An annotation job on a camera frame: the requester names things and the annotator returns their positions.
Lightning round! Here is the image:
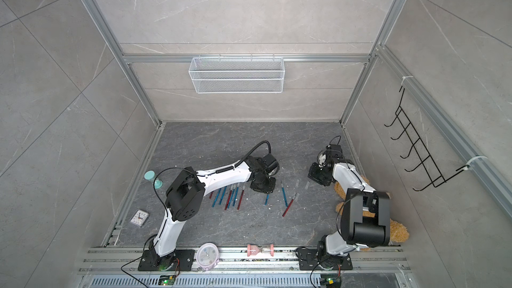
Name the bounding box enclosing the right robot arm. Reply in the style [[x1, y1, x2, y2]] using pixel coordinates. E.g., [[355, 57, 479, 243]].
[[308, 143, 391, 263]]

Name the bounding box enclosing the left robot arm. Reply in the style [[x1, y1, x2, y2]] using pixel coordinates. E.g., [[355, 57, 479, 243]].
[[151, 153, 280, 258]]

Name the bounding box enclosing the pink hourglass timer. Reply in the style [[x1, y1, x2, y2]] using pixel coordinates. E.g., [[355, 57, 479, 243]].
[[247, 244, 275, 257]]

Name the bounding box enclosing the brown teddy bear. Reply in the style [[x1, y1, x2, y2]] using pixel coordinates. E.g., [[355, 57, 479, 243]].
[[334, 183, 409, 245]]

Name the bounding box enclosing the teal hourglass timer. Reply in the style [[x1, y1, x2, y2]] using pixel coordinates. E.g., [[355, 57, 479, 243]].
[[143, 170, 163, 189]]

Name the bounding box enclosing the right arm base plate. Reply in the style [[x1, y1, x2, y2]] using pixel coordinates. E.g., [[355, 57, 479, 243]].
[[295, 247, 353, 271]]

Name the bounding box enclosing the black wire hook rack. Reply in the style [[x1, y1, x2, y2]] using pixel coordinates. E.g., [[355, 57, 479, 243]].
[[384, 87, 471, 192]]

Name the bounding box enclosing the white wire mesh basket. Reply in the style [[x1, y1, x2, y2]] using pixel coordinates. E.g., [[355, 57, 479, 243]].
[[189, 57, 285, 94]]

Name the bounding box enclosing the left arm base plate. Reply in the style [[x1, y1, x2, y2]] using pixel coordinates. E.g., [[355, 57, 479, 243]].
[[137, 249, 195, 271]]

